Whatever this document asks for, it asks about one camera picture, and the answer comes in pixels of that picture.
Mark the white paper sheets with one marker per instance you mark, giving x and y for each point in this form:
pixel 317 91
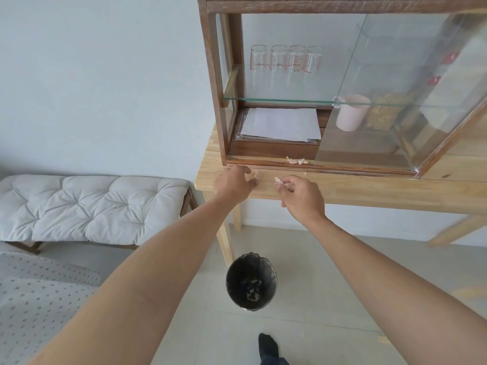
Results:
pixel 283 123

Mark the person's right fingers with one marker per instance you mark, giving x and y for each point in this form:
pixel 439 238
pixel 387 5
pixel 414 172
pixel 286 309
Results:
pixel 291 184

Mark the glass cabinet shelf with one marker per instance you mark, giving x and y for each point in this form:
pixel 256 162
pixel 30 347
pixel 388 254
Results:
pixel 281 100

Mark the person's right forearm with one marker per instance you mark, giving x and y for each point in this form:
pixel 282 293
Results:
pixel 392 285

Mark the black sock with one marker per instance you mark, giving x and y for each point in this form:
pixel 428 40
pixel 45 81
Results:
pixel 268 347

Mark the clear red-marked measuring glass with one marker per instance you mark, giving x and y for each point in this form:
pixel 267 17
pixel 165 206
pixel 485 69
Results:
pixel 278 58
pixel 258 58
pixel 297 58
pixel 314 58

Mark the person's left forearm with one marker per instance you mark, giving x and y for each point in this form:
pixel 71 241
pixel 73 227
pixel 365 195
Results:
pixel 152 285

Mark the person's left thumb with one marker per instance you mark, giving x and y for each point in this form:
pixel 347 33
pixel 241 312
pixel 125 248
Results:
pixel 254 182

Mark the black waste bin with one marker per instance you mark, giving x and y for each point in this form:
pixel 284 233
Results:
pixel 233 281

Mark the pile of pale peel scraps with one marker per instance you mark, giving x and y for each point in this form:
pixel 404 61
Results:
pixel 297 161

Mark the dark wooden glass cabinet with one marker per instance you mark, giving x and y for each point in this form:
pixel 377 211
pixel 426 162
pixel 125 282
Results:
pixel 213 79

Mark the light wooden table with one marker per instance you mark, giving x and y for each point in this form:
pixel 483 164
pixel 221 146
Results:
pixel 361 190

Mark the person's right hand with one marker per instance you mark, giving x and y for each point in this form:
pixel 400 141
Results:
pixel 304 199

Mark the waste scraps in bin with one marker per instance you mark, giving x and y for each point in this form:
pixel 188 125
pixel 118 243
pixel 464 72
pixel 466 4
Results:
pixel 253 290

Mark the grey dotted bed sheet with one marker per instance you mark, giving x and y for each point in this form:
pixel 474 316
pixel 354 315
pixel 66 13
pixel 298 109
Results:
pixel 34 292

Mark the white tufted cushioned bench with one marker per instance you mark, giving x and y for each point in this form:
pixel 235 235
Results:
pixel 95 209

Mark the sliding glass cabinet door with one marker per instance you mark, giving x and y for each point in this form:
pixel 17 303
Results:
pixel 392 110

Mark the person's left hand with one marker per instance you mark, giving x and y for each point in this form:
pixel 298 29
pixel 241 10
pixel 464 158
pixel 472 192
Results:
pixel 232 184

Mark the clear plastic document folder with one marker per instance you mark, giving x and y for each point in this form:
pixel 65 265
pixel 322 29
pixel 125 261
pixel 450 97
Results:
pixel 236 131

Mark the clear jar of brown snacks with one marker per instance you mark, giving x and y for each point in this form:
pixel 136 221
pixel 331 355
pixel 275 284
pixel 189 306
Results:
pixel 388 112

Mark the pink plastic cup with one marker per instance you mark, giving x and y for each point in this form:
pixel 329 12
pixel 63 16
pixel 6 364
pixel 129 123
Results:
pixel 352 113

